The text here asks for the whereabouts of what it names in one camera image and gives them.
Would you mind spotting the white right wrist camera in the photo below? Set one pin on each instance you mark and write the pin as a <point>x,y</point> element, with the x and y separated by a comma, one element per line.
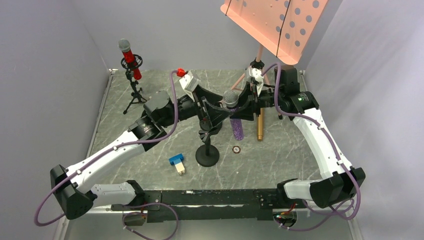
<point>255,78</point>

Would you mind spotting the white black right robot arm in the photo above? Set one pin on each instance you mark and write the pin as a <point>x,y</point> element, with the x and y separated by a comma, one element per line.
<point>339,181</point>

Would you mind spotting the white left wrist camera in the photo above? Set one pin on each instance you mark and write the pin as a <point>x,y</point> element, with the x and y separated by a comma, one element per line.
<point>189,82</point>

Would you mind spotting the black round-base fork mic stand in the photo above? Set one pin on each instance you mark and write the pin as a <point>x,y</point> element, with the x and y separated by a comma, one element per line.
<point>207,155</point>

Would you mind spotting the pink music stand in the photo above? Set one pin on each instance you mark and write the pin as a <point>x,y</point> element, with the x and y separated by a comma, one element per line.
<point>283,27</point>

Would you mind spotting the red glitter microphone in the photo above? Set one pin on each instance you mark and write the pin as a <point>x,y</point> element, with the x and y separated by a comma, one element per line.
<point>129,58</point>

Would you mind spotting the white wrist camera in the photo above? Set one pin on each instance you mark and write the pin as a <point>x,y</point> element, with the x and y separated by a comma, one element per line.
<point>189,82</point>
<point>255,78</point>

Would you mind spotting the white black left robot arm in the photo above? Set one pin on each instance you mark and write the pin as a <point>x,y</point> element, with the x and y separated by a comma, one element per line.
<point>76,187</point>

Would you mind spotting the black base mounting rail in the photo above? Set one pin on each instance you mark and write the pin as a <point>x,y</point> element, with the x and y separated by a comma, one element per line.
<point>211,204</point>

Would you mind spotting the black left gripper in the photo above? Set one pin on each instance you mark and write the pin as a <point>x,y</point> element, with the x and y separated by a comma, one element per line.
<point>201,108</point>

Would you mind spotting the brown poker chip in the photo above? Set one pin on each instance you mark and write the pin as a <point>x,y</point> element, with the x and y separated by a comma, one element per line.
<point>236,149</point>

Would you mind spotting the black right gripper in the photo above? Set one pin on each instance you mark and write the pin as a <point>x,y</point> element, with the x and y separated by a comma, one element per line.
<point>257,100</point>

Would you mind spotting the black tripod shock mount stand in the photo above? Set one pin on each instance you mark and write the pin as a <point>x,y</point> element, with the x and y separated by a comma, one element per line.
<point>136,94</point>

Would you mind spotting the gold microphone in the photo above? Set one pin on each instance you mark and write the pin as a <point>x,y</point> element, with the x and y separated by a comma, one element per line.
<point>260,125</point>

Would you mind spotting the blue white toy brick block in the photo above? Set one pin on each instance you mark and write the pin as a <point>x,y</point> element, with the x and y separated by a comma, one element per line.
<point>177,162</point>

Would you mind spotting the black round-base clip mic stand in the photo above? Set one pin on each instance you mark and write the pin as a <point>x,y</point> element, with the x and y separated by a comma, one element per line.
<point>206,125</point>

